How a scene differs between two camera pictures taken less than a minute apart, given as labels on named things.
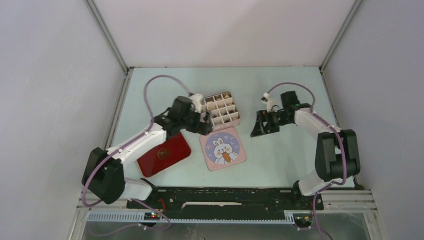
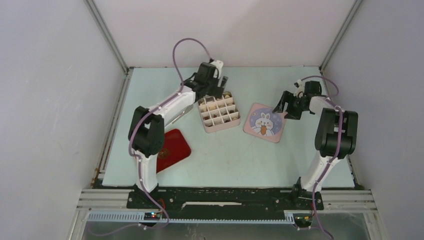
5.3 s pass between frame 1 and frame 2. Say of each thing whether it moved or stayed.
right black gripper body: moved
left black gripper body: moved
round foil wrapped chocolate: stayed
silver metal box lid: moved
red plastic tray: stayed
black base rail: stayed
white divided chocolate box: stayed
